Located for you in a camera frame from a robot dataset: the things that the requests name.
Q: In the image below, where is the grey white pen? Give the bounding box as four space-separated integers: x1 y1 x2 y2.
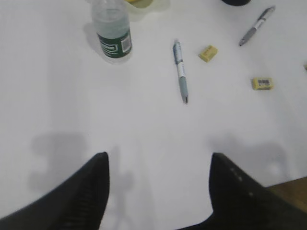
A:
238 5 276 46

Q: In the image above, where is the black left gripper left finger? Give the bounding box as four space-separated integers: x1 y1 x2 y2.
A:
0 152 110 230

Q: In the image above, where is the black mesh pen holder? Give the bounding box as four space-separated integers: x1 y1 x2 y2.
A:
222 0 251 6

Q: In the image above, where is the grey blue pen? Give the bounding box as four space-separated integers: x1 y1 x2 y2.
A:
173 39 189 104

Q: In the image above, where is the yellow eraser upper left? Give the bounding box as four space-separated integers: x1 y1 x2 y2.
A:
198 45 218 63

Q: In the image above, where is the yellow mango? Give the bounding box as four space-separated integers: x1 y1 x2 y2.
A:
125 0 153 4

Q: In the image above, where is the clear water bottle green label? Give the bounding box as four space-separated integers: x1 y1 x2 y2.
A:
91 0 132 64

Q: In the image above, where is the yellow eraser barcode middle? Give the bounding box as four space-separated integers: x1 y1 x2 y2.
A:
252 77 274 91

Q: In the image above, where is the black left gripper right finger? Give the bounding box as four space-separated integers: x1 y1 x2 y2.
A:
187 153 307 230

